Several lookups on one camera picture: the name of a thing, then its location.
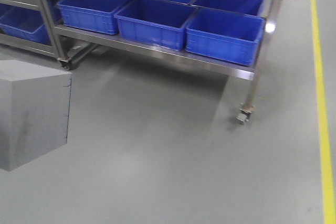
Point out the gray foam base block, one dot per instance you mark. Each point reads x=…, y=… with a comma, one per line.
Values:
x=35, y=104

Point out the blue bin front middle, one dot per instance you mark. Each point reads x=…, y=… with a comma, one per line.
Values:
x=155, y=22

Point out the blue bin front right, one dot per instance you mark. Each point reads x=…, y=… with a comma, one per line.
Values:
x=226, y=36

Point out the blue bin back right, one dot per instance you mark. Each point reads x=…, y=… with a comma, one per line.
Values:
x=248, y=7

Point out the blue bin front left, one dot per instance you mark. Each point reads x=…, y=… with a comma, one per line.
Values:
x=91, y=15

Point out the cart caster wheel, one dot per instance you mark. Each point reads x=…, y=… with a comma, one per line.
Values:
x=244, y=114

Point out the steel rolling cart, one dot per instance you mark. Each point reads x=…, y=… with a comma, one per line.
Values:
x=57, y=30

